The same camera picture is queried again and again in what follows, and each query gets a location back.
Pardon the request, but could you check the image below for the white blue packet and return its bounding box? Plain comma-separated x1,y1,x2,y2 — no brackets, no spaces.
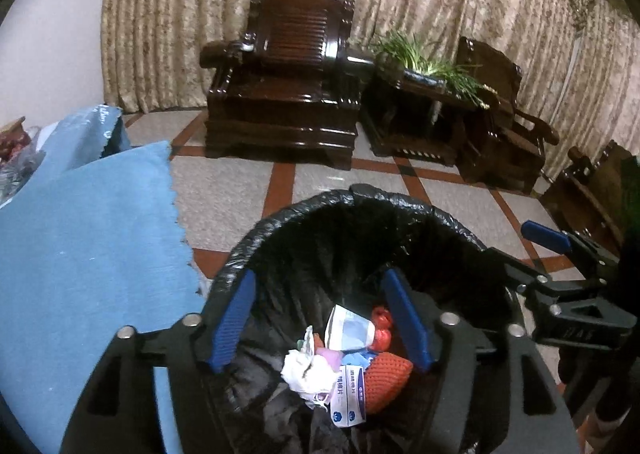
324,304,377,352
332,365,368,430

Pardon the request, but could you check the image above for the large white tissue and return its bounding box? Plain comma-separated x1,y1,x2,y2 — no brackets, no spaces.
280,351,341,407

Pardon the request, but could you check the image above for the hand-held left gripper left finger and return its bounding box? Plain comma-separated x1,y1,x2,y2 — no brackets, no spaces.
60,268,258,454

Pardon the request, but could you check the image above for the orange knitted cap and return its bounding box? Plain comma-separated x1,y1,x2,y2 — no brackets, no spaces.
361,351,415,416

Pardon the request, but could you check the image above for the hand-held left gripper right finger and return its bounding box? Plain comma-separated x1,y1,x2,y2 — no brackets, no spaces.
382,268,581,454

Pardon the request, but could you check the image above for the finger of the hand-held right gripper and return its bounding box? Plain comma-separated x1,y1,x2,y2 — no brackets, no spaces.
520,220,626,270
482,247,603,305

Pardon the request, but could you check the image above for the blue white plant pot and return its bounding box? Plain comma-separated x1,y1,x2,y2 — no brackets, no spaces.
402,69,446,85

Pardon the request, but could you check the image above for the black bag-lined trash bin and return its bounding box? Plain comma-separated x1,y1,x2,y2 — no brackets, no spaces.
202,183,531,454

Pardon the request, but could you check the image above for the beige floral curtain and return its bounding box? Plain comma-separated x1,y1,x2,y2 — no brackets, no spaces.
100,0,640,185

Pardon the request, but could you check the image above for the patterned light blue tablecloth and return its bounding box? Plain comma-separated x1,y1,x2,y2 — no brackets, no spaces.
0,104,132,207

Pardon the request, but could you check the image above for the pink paper piece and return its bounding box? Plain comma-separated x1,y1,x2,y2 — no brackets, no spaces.
315,346,343,370

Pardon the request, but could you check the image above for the green leafy plant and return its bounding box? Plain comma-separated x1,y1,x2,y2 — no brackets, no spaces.
372,29,496,110

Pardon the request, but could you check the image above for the dark wooden chair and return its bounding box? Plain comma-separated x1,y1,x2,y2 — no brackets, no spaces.
540,139,640,255

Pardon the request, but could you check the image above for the dark wooden side table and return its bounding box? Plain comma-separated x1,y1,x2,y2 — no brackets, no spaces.
360,67,493,167

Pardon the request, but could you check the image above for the dark wooden armchair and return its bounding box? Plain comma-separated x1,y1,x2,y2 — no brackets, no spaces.
452,37,561,195
200,0,376,170

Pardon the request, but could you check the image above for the glass fruit bowl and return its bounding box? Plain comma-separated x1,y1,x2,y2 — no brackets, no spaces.
0,127,46,205

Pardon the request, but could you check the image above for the plain blue tablecloth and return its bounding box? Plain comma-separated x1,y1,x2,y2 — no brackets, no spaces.
0,141,211,454

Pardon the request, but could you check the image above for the red knitted ball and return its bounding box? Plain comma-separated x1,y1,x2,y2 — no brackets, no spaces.
371,304,396,352

